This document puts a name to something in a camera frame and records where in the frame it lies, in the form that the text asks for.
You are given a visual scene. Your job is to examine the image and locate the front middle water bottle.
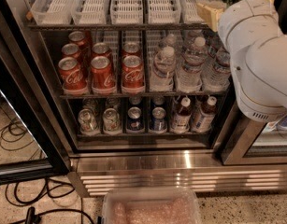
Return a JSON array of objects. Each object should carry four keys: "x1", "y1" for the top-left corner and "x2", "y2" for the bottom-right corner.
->
[{"x1": 177, "y1": 36, "x2": 208, "y2": 92}]

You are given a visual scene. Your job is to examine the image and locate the second row middle cola can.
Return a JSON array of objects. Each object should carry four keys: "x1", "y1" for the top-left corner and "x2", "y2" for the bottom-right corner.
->
[{"x1": 92, "y1": 42, "x2": 112, "y2": 60}]

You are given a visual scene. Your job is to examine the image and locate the water bottle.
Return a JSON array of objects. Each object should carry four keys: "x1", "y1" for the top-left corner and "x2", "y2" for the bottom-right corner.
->
[
  {"x1": 177, "y1": 36, "x2": 208, "y2": 92},
  {"x1": 158, "y1": 34, "x2": 177, "y2": 49},
  {"x1": 202, "y1": 46, "x2": 231, "y2": 91},
  {"x1": 150, "y1": 47, "x2": 176, "y2": 91}
]

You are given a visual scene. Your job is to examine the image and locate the black floor cables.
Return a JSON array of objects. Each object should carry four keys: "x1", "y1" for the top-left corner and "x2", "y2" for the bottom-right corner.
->
[{"x1": 0, "y1": 117, "x2": 95, "y2": 224}]

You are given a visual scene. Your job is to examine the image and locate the open glass fridge door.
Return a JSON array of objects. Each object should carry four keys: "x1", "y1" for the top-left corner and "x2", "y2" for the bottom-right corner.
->
[{"x1": 0, "y1": 49, "x2": 68, "y2": 185}]

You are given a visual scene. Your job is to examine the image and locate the front right cola can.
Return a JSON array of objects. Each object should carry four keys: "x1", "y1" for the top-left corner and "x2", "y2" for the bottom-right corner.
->
[{"x1": 122, "y1": 55, "x2": 144, "y2": 93}]

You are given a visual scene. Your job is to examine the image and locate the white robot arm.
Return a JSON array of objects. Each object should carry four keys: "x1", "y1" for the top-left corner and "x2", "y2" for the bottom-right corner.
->
[{"x1": 196, "y1": 0, "x2": 287, "y2": 123}]

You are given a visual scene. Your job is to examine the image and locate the front left cola can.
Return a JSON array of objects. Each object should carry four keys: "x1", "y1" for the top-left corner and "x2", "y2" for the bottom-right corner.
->
[{"x1": 58, "y1": 57, "x2": 88, "y2": 95}]

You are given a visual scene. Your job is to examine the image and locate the steel fridge base grille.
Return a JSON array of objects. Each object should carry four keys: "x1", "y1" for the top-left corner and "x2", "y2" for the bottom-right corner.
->
[{"x1": 68, "y1": 150, "x2": 287, "y2": 197}]

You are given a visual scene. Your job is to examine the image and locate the silver green can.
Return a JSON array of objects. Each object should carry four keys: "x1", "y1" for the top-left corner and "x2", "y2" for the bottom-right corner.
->
[
  {"x1": 103, "y1": 108, "x2": 122, "y2": 135},
  {"x1": 78, "y1": 108, "x2": 100, "y2": 136}
]

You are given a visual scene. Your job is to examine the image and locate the back left water bottle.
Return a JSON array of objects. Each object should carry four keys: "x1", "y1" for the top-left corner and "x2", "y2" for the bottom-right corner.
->
[{"x1": 158, "y1": 34, "x2": 177, "y2": 49}]

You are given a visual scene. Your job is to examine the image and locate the front right water bottle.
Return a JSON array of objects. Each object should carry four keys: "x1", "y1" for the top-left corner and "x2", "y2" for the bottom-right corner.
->
[{"x1": 202, "y1": 46, "x2": 231, "y2": 91}]

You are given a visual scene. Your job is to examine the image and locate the right silver green can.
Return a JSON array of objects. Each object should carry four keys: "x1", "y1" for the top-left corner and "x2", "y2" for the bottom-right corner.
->
[{"x1": 103, "y1": 108, "x2": 122, "y2": 135}]

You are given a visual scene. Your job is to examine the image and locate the right fridge door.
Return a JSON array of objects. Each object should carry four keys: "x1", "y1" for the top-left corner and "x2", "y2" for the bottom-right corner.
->
[{"x1": 220, "y1": 104, "x2": 287, "y2": 165}]

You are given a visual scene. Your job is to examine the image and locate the front left water bottle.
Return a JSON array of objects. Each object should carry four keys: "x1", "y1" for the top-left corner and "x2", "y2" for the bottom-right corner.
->
[{"x1": 150, "y1": 47, "x2": 176, "y2": 91}]

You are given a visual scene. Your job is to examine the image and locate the left tea bottle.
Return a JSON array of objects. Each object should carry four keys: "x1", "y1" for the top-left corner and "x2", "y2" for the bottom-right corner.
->
[{"x1": 171, "y1": 97, "x2": 192, "y2": 133}]

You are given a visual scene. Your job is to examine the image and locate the back left cola can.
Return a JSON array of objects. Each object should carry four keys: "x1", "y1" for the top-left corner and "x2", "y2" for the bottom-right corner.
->
[{"x1": 68, "y1": 31, "x2": 91, "y2": 49}]

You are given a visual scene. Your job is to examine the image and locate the clear tray middle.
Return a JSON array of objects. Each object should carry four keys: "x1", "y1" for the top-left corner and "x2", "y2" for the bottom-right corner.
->
[{"x1": 110, "y1": 0, "x2": 143, "y2": 24}]

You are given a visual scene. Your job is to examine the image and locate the right blue pepsi can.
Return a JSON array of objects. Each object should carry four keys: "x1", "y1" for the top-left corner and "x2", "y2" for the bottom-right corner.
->
[{"x1": 150, "y1": 107, "x2": 166, "y2": 133}]

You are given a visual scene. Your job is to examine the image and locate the second row left cola can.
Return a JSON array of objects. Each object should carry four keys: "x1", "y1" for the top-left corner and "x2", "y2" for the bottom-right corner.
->
[{"x1": 61, "y1": 43, "x2": 83, "y2": 63}]

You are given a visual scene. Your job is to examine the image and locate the left blue pepsi can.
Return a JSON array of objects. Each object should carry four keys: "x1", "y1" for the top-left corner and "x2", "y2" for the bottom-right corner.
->
[{"x1": 126, "y1": 106, "x2": 144, "y2": 133}]

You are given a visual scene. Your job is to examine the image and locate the clear tray far left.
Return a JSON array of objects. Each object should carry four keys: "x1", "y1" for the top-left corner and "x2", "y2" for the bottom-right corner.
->
[{"x1": 31, "y1": 0, "x2": 74, "y2": 25}]

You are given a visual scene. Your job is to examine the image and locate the second row cola can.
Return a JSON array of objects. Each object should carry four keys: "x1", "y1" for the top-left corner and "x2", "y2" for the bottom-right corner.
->
[
  {"x1": 61, "y1": 43, "x2": 83, "y2": 63},
  {"x1": 122, "y1": 42, "x2": 141, "y2": 57},
  {"x1": 92, "y1": 42, "x2": 112, "y2": 60}
]

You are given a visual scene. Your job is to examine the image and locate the right tea bottle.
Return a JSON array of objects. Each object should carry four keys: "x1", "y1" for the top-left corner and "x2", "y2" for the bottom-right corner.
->
[{"x1": 192, "y1": 96, "x2": 217, "y2": 133}]

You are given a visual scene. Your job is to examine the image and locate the second row right cola can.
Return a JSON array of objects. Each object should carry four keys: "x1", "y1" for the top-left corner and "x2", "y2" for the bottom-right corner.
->
[{"x1": 122, "y1": 42, "x2": 141, "y2": 57}]

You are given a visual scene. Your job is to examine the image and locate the front middle cola can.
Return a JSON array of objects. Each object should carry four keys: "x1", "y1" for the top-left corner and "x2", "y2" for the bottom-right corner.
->
[{"x1": 91, "y1": 56, "x2": 116, "y2": 94}]

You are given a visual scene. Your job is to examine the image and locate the clear plastic bin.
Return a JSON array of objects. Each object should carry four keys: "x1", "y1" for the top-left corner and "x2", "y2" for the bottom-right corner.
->
[{"x1": 102, "y1": 187, "x2": 202, "y2": 224}]

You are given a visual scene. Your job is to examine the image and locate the left silver green can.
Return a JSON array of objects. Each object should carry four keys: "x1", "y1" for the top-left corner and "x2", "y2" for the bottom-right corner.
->
[{"x1": 78, "y1": 108, "x2": 100, "y2": 136}]

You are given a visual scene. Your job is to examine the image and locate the tea bottle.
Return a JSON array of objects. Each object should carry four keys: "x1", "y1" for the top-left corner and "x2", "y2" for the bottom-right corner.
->
[
  {"x1": 192, "y1": 96, "x2": 217, "y2": 133},
  {"x1": 171, "y1": 97, "x2": 192, "y2": 133}
]

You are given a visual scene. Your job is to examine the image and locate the blue pepsi can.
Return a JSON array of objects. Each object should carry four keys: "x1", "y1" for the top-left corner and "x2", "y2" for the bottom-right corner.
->
[
  {"x1": 126, "y1": 106, "x2": 144, "y2": 133},
  {"x1": 150, "y1": 107, "x2": 166, "y2": 133}
]

